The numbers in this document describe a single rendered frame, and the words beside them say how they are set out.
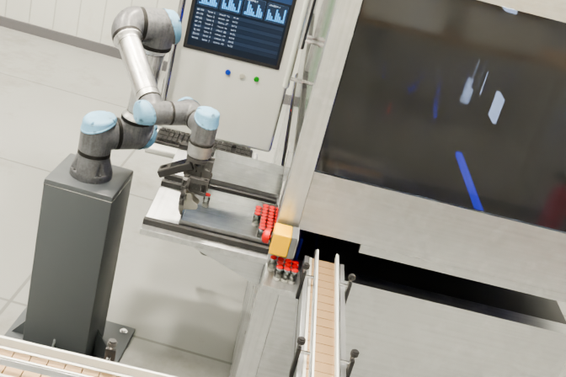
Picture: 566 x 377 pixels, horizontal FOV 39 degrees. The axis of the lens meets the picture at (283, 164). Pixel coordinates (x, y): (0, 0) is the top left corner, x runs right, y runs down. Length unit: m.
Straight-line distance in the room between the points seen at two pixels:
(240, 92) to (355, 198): 1.11
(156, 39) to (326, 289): 1.02
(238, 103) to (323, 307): 1.33
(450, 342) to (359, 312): 0.31
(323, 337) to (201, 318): 1.61
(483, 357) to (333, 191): 0.75
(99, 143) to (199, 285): 1.26
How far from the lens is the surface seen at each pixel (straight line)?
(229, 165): 3.05
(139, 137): 2.92
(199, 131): 2.44
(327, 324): 2.21
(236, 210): 2.74
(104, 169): 2.93
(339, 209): 2.41
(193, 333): 3.61
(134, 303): 3.72
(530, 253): 2.54
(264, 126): 3.40
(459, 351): 2.70
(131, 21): 2.69
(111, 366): 1.86
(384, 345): 2.66
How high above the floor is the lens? 2.14
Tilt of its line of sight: 23 degrees down
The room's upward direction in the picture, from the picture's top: 15 degrees clockwise
